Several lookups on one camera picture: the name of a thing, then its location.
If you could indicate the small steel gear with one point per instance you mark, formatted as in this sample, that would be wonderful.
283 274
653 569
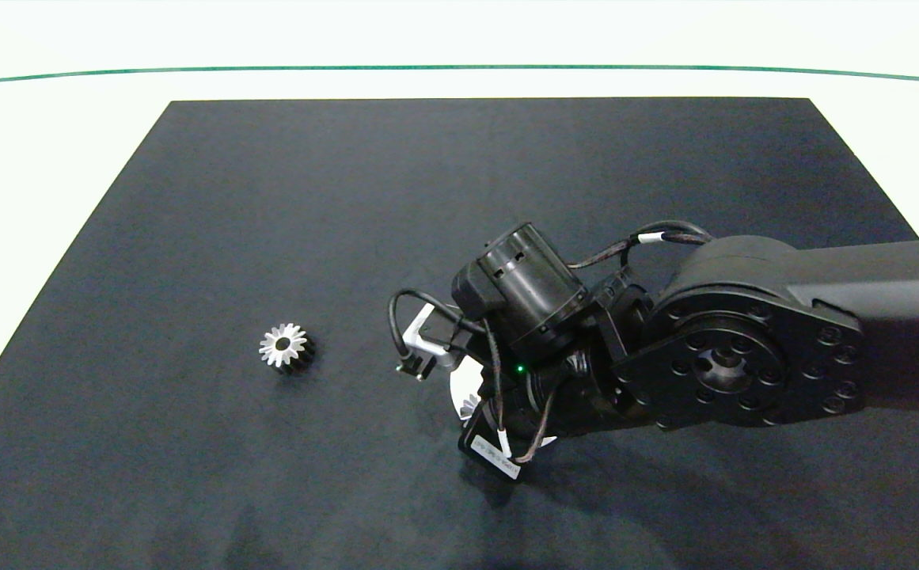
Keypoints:
471 407

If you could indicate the large steel gear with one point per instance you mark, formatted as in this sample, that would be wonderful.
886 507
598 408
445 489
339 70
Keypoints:
271 347

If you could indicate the round white plate with pins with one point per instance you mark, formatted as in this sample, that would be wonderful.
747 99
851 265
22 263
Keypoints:
463 384

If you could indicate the dark rectangular mat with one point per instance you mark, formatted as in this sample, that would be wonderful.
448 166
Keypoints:
269 237

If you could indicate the boxy wrist camera, shiny side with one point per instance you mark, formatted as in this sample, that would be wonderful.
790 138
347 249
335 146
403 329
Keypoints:
427 344

